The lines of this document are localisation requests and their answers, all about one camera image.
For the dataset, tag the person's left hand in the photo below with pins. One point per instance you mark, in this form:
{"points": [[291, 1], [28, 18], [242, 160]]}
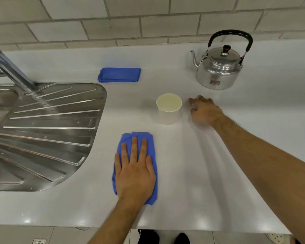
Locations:
{"points": [[134, 177]]}

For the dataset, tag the person's right hand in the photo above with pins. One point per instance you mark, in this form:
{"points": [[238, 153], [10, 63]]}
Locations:
{"points": [[207, 113]]}

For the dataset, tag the person's left thumb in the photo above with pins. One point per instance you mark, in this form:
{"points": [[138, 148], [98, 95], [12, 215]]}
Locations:
{"points": [[149, 163]]}

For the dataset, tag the person's right thumb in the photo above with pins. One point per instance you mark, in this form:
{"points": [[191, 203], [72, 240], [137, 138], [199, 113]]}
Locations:
{"points": [[195, 113]]}

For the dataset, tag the person's left middle finger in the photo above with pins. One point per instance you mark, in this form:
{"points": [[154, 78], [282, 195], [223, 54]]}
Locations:
{"points": [[134, 148]]}

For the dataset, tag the person's left little finger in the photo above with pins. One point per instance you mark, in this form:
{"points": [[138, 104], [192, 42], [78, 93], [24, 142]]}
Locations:
{"points": [[117, 162]]}

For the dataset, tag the blue microfiber cleaning cloth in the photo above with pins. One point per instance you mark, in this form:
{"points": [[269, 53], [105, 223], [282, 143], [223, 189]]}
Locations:
{"points": [[152, 152]]}

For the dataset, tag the person's right forearm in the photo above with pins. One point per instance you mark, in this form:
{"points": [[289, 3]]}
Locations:
{"points": [[266, 172]]}

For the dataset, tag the person's left forearm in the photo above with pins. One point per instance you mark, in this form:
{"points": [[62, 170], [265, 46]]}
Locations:
{"points": [[117, 222]]}

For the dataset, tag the white paper cup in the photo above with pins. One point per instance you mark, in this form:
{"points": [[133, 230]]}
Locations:
{"points": [[169, 113]]}

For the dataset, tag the black shoe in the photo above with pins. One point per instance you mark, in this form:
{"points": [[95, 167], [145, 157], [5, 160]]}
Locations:
{"points": [[183, 239], [148, 237]]}

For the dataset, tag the stainless steel sink drainboard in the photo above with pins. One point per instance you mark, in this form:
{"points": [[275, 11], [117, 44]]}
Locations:
{"points": [[48, 134]]}

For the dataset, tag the folded blue microfiber cloth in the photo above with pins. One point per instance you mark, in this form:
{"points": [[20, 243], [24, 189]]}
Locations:
{"points": [[119, 74]]}

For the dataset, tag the metal floor drain grate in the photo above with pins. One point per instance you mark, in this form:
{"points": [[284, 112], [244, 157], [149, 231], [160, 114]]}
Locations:
{"points": [[39, 241]]}

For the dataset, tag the chrome sink faucet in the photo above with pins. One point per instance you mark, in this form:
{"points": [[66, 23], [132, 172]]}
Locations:
{"points": [[11, 71]]}

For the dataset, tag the white perforated floor cover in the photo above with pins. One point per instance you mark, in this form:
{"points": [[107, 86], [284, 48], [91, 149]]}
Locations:
{"points": [[278, 238]]}

